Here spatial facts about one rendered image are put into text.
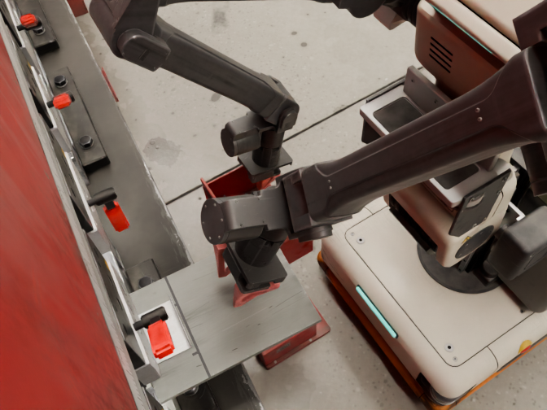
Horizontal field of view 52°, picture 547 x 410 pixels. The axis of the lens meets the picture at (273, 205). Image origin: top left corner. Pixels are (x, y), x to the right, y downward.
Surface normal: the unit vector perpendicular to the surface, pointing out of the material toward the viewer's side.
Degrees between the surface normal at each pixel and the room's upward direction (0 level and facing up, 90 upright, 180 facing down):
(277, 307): 0
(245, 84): 91
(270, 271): 30
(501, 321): 0
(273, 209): 40
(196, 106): 0
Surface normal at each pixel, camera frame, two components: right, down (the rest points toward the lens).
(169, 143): -0.06, -0.53
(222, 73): 0.54, 0.71
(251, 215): 0.50, -0.22
